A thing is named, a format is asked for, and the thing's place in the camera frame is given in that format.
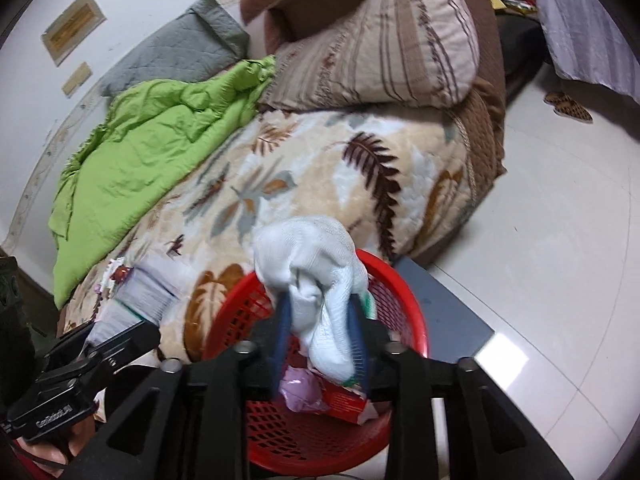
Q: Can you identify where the large yellowed wall paper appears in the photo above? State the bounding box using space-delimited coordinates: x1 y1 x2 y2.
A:
41 0 107 67

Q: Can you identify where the pale striped cloth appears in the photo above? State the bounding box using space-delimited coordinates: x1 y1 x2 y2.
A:
535 0 640 106

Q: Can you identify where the green quilt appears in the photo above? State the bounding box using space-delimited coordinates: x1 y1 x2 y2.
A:
48 55 279 311

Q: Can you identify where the pink crumpled wrapper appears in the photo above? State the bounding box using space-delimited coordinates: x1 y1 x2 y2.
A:
279 366 327 414

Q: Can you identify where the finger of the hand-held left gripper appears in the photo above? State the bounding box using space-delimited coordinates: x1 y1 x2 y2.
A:
42 321 97 358
85 320 162 376

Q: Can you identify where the grey quilted blanket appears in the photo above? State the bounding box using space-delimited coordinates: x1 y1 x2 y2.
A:
97 0 251 99

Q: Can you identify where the white knit glove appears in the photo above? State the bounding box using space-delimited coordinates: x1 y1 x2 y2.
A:
252 216 371 383

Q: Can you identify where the red carton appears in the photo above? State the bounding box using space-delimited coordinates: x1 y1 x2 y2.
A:
320 377 382 427

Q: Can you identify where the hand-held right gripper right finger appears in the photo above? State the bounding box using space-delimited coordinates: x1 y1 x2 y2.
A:
350 300 576 480

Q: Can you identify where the patterned brown slipper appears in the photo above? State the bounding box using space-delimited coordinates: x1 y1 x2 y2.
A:
544 91 577 112
554 98 594 124

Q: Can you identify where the brown bed cover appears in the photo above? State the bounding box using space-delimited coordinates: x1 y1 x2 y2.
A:
239 0 509 267

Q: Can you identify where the red plastic basket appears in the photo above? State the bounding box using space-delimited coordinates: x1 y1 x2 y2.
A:
212 249 431 476

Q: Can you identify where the person's left hand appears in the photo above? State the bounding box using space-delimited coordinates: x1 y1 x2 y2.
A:
15 405 103 472

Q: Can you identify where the striped beige pillow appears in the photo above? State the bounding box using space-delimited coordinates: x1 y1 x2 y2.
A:
257 0 481 112

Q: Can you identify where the small yellowed wall paper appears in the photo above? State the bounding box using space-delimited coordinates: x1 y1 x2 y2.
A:
61 61 94 97

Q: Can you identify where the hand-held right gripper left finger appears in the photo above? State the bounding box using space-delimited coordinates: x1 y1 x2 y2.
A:
102 300 292 480

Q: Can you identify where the teal cartoon tissue packet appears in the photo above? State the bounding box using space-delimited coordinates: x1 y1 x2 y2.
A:
87 255 187 348

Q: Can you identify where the dark green cabinet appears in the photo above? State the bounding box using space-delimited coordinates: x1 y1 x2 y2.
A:
0 255 57 406

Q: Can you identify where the grey stool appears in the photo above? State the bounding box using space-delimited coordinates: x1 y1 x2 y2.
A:
394 257 496 361

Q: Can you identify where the dark low furniture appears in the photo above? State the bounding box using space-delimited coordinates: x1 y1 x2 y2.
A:
497 10 553 103

